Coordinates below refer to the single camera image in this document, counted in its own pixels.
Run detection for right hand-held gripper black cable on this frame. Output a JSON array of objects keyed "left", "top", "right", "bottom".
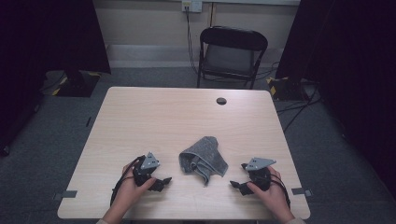
[{"left": 268, "top": 173, "right": 291, "bottom": 209}]

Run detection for thin brown wall conduit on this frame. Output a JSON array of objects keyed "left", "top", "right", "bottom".
[{"left": 209, "top": 2, "right": 218, "bottom": 28}]

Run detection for person's right hand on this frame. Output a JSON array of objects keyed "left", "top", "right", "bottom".
[{"left": 246, "top": 165, "right": 293, "bottom": 218}]

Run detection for white wall socket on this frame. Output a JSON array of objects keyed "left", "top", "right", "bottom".
[{"left": 181, "top": 0, "right": 204, "bottom": 14}]

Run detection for black stand base yellow tape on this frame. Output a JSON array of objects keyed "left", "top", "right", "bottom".
[
  {"left": 265, "top": 76, "right": 310, "bottom": 103},
  {"left": 50, "top": 70, "right": 103, "bottom": 98}
]

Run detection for black curtain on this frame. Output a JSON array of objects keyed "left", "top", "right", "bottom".
[
  {"left": 275, "top": 0, "right": 396, "bottom": 202},
  {"left": 0, "top": 0, "right": 112, "bottom": 157}
]

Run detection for grey tape strip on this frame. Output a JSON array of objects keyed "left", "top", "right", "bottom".
[
  {"left": 52, "top": 189, "right": 78, "bottom": 202},
  {"left": 290, "top": 187, "right": 314, "bottom": 198}
]

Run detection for black wall cable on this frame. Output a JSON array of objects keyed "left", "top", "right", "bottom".
[{"left": 185, "top": 5, "right": 201, "bottom": 77}]

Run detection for person's left hand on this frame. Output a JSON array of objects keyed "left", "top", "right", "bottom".
[{"left": 111, "top": 161, "right": 157, "bottom": 213}]

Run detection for black floor cable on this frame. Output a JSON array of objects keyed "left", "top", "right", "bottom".
[
  {"left": 275, "top": 83, "right": 323, "bottom": 133},
  {"left": 39, "top": 70, "right": 68, "bottom": 93},
  {"left": 254, "top": 60, "right": 282, "bottom": 82}
]

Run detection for black folding chair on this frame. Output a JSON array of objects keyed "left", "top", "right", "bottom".
[{"left": 196, "top": 25, "right": 269, "bottom": 91}]

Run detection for grey towel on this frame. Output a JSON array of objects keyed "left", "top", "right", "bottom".
[{"left": 178, "top": 135, "right": 230, "bottom": 187}]

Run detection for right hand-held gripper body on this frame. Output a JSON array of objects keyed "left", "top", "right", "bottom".
[{"left": 240, "top": 157, "right": 277, "bottom": 191}]

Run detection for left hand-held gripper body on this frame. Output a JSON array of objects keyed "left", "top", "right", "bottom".
[{"left": 133, "top": 151, "right": 161, "bottom": 188}]

